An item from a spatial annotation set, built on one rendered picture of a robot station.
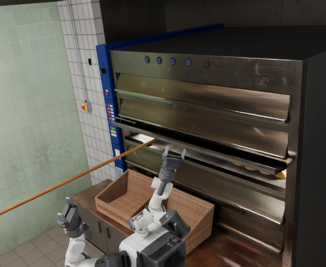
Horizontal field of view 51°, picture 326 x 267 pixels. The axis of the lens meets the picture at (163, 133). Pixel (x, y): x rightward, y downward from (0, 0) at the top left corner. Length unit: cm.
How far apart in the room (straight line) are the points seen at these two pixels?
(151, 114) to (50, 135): 148
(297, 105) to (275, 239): 107
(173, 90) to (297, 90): 106
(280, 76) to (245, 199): 103
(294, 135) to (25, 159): 291
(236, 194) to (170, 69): 114
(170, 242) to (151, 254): 12
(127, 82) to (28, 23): 128
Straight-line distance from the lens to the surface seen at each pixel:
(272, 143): 242
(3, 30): 388
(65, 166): 438
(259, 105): 237
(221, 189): 287
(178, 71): 276
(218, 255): 290
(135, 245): 181
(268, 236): 282
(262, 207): 270
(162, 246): 178
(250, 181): 265
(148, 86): 308
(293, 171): 243
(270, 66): 227
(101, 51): 348
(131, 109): 336
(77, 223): 164
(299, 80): 220
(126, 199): 366
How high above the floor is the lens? 250
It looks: 21 degrees down
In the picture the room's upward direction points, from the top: 6 degrees counter-clockwise
